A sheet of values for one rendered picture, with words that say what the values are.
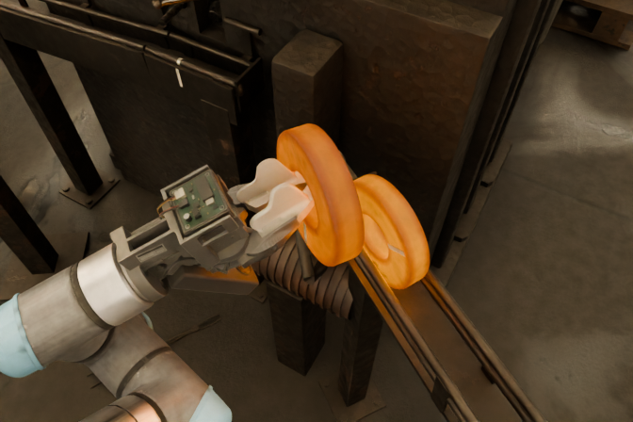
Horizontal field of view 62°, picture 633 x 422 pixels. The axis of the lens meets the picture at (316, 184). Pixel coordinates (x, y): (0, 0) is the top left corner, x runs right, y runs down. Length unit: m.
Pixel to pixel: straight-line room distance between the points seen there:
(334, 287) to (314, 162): 0.40
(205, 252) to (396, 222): 0.23
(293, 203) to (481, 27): 0.37
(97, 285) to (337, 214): 0.23
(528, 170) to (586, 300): 0.46
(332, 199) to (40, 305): 0.29
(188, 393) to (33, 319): 0.17
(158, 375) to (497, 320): 1.04
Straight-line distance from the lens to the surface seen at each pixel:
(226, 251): 0.54
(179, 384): 0.61
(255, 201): 0.56
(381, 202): 0.64
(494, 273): 1.56
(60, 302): 0.56
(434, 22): 0.76
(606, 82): 2.26
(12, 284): 1.67
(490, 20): 0.78
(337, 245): 0.52
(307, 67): 0.78
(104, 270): 0.54
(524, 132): 1.94
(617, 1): 2.44
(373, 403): 1.34
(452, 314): 0.70
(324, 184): 0.50
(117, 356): 0.63
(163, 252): 0.53
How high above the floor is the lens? 1.29
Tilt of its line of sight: 51 degrees down
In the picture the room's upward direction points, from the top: straight up
